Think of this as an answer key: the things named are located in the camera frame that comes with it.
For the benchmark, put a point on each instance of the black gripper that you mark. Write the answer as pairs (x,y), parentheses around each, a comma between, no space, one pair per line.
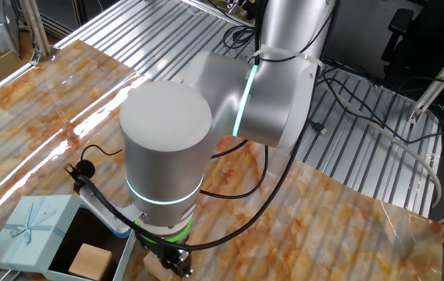
(163,250)

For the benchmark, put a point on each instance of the large wooden cube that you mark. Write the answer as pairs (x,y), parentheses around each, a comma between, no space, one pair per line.
(152,270)
(90,261)

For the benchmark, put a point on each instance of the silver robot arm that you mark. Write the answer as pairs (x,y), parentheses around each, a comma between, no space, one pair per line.
(167,156)

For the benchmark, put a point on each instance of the light blue lid with bow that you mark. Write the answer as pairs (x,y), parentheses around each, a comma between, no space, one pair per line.
(30,234)

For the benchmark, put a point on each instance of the orange marble pattern mat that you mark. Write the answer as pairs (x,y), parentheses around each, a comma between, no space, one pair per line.
(323,234)

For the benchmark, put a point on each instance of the black office chair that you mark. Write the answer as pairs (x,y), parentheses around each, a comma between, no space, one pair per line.
(420,39)

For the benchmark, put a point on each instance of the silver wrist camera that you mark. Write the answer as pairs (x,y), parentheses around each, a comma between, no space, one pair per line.
(100,207)

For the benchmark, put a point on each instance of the slanted aluminium frame post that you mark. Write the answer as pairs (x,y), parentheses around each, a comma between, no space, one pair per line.
(36,27)
(440,78)

